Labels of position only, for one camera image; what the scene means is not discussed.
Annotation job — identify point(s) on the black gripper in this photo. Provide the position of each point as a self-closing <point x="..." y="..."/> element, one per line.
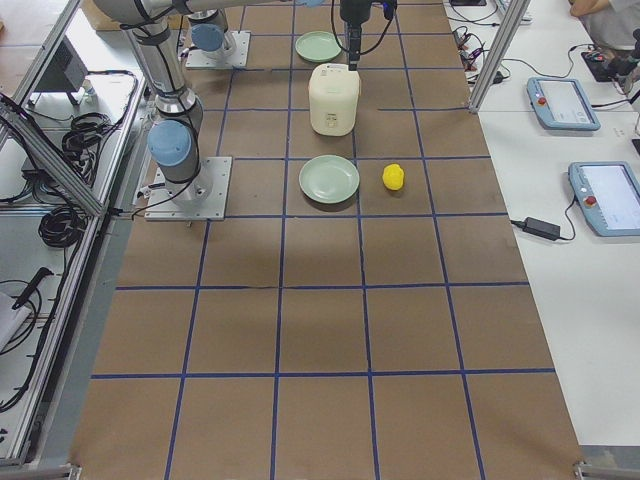
<point x="353" y="11"/>

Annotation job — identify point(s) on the person forearm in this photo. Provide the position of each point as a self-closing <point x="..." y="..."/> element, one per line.
<point x="582" y="8"/>

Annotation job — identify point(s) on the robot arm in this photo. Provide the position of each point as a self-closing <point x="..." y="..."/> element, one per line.
<point x="210" y="33"/>
<point x="173" y="142"/>

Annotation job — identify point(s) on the white rice cooker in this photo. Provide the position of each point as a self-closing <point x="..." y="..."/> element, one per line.
<point x="333" y="92"/>

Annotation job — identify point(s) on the green plate far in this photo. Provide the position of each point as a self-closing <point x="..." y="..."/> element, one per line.
<point x="317" y="47"/>

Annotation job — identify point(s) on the green plate near potato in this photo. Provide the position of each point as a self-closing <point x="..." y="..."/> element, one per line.
<point x="329" y="179"/>

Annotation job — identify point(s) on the yellow toy potato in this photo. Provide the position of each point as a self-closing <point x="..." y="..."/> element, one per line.
<point x="393" y="177"/>

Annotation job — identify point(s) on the upper teach pendant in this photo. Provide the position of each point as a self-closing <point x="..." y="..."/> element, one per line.
<point x="561" y="104"/>

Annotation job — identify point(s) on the teach pendant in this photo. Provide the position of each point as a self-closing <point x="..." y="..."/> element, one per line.
<point x="608" y="196"/>
<point x="561" y="104"/>

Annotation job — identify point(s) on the black power adapter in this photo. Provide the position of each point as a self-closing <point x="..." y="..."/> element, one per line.
<point x="542" y="229"/>

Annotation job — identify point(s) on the grey box on stand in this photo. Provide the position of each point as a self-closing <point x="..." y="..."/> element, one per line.
<point x="65" y="73"/>

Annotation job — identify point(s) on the lower teach pendant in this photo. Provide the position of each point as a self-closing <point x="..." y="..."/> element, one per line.
<point x="608" y="196"/>

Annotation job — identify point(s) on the aluminium frame post right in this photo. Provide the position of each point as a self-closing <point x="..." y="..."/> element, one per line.
<point x="500" y="44"/>

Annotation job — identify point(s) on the black device with wires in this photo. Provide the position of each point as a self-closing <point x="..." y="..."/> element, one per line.
<point x="605" y="69"/>

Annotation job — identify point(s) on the aluminium frame rail left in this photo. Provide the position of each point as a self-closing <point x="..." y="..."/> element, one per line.
<point x="23" y="128"/>

